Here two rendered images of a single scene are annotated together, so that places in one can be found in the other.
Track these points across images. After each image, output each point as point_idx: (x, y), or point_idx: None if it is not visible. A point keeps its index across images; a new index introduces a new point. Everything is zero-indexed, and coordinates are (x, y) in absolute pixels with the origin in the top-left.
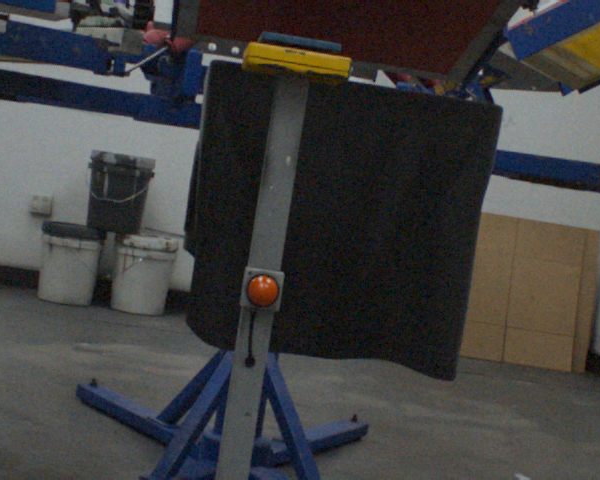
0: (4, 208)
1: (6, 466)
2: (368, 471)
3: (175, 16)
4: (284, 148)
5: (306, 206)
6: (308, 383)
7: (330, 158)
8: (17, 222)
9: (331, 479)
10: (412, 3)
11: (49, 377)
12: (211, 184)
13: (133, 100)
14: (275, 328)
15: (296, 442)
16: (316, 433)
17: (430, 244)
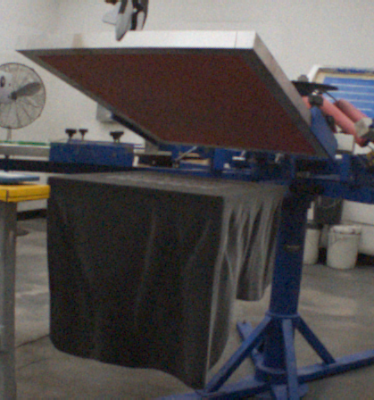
0: None
1: (143, 375)
2: (371, 384)
3: (137, 134)
4: None
5: (102, 269)
6: None
7: (112, 237)
8: None
9: (339, 390)
10: (238, 115)
11: (236, 314)
12: (51, 254)
13: (187, 174)
14: (95, 345)
15: (288, 376)
16: (352, 358)
17: (182, 295)
